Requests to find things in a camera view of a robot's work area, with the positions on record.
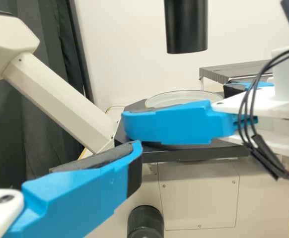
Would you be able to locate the short black platform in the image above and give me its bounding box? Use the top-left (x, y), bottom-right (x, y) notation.
top-left (198, 59), bottom-right (274, 87)

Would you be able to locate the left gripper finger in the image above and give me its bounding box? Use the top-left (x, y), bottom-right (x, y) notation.
top-left (1, 140), bottom-right (144, 238)

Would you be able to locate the petri dish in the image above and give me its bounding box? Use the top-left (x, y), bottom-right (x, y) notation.
top-left (144, 89), bottom-right (224, 110)

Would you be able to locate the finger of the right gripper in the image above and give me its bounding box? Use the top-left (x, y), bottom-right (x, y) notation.
top-left (121, 99), bottom-right (259, 147)

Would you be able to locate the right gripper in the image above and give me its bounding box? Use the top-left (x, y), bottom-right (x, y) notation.
top-left (210, 81), bottom-right (289, 159)

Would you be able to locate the black cable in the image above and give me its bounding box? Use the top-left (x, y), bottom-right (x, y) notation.
top-left (237, 46), bottom-right (289, 184)

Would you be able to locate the cream microscope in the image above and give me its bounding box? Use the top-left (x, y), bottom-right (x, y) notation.
top-left (0, 0), bottom-right (289, 238)

